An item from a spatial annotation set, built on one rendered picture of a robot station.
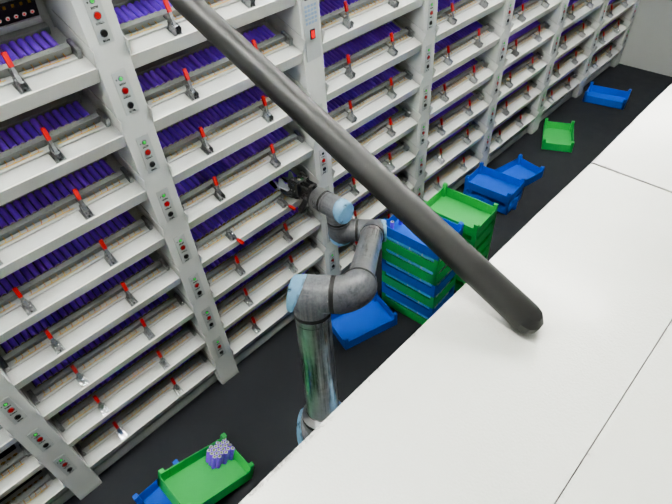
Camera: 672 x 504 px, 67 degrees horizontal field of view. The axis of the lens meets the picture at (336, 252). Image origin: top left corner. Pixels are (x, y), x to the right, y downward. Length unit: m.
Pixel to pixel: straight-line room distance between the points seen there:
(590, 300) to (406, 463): 0.21
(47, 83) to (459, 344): 1.28
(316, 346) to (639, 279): 1.22
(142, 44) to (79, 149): 0.33
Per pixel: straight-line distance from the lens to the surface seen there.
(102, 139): 1.60
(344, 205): 1.92
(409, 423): 0.37
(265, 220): 2.09
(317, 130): 0.44
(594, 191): 0.58
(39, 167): 1.57
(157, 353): 2.15
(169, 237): 1.83
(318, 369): 1.66
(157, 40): 1.61
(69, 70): 1.53
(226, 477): 2.25
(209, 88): 1.74
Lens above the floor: 2.05
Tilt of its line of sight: 44 degrees down
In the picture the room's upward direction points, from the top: 5 degrees counter-clockwise
